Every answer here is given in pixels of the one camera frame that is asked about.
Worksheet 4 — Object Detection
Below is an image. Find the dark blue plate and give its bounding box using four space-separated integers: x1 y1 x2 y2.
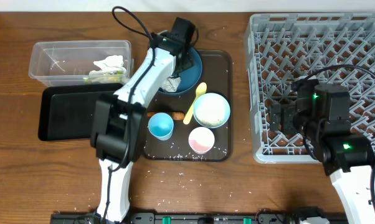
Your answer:
151 29 202 95

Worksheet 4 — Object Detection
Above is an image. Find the white tissue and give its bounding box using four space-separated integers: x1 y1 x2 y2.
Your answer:
90 55 127 75
160 77 181 93

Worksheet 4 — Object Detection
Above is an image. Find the orange carrot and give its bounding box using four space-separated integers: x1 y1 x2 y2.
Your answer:
147 111 185 121

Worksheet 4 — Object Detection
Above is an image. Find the light blue bowl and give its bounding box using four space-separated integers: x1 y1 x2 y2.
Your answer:
192 92 231 129

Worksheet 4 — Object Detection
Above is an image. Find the heap of rice grains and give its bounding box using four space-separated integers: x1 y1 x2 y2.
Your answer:
194 94 229 128

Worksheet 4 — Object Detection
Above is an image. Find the light blue cup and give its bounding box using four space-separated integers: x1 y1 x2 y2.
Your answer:
148 113 174 141

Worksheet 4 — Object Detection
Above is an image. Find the pink cup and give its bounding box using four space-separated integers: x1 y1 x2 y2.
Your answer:
188 127 215 154

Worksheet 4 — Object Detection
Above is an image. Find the yellow green snack wrapper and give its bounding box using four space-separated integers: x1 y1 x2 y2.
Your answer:
83 70 130 85

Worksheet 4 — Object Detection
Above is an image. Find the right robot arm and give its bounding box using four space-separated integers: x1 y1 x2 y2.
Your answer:
268 79 375 223

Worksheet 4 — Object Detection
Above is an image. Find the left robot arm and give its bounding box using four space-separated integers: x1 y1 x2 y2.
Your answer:
90 31 195 223

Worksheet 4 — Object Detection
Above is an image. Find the clear plastic waste bin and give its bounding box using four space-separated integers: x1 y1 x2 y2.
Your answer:
29 40 133 86

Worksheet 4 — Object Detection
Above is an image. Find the grey dishwasher rack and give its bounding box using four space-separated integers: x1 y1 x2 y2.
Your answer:
244 12 375 164

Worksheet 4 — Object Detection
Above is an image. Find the pale yellow plastic spoon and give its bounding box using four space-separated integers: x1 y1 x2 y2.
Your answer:
183 82 207 125

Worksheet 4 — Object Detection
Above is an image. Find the dark brown serving tray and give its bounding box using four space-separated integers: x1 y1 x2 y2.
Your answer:
142 50 233 162

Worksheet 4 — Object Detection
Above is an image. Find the black rectangular tray bin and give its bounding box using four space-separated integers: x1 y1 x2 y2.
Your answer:
38 83 122 141

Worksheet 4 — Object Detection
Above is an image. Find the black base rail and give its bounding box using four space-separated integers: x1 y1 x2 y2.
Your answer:
49 212 363 224

